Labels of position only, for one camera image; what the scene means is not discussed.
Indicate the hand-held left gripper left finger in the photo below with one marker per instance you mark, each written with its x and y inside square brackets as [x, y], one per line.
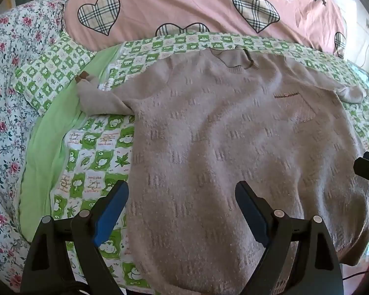
[110, 218]

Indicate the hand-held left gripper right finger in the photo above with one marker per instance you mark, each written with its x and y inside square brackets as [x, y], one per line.
[252, 218]

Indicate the beige knitted sweater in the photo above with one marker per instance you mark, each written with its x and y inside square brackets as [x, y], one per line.
[218, 129]

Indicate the green checked cartoon blanket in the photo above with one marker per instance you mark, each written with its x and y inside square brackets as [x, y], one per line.
[95, 147]

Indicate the teal shiny cloth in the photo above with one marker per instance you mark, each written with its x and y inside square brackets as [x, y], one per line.
[366, 81]

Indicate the green checked pillow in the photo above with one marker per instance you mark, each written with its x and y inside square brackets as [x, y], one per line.
[49, 73]

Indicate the white floral bedsheet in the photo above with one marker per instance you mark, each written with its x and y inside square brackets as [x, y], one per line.
[6, 98]

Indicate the pink pillow with plaid hearts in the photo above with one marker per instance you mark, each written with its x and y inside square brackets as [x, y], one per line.
[172, 0]

